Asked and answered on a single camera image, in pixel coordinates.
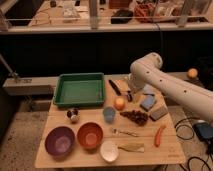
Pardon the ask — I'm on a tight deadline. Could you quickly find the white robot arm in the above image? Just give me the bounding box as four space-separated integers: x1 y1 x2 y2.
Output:
127 52 213 122

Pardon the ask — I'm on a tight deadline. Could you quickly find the green plastic tray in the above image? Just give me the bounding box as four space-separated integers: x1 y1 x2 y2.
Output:
53 73 105 108

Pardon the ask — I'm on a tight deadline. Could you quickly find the blue sponge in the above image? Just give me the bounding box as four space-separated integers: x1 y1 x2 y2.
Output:
140 95 156 111

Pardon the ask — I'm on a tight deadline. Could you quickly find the blue grey cloth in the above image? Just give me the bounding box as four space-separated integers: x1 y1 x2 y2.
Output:
142 84 155 96

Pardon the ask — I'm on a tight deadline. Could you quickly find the orange fruit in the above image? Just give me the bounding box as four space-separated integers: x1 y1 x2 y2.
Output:
114 97 125 110

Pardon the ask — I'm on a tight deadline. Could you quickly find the bunch of dark grapes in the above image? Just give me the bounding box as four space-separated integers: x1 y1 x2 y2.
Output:
120 110 148 126

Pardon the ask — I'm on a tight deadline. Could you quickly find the grey sponge block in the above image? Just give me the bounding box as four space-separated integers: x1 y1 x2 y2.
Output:
150 106 168 121

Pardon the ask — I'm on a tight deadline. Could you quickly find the blue plastic cup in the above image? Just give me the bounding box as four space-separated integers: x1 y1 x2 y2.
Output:
103 106 115 123

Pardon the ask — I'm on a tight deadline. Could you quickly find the metal fork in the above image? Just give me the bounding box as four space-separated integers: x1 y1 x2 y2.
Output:
110 128 139 137

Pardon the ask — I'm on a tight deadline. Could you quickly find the orange carrot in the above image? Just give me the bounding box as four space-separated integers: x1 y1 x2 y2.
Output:
154 125 166 147

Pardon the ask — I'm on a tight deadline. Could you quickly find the orange ball on ledge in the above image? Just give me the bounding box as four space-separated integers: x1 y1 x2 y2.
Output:
187 68 198 79

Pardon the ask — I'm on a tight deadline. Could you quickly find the orange bowl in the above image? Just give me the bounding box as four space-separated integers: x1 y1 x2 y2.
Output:
77 122 103 150

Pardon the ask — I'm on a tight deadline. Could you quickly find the small white bowl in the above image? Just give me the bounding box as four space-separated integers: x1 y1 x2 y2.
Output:
100 141 119 163

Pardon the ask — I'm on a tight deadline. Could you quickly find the black power adapter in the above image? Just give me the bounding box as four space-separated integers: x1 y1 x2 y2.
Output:
193 122 213 141

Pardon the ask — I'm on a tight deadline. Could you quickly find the black bag on shelf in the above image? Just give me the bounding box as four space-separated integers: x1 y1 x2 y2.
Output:
111 9 133 24

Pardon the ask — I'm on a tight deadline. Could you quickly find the red tool on shelf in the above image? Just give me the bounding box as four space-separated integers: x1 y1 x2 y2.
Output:
134 3 155 23

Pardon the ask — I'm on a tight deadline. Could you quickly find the purple bowl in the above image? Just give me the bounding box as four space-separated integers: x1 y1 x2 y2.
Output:
45 126 75 158

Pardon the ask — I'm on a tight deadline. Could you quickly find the black cable on floor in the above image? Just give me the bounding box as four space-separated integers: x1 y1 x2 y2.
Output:
174 117 213 171

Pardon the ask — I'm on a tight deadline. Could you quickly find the black hanging cable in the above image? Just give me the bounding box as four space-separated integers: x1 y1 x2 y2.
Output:
153 22 165 54

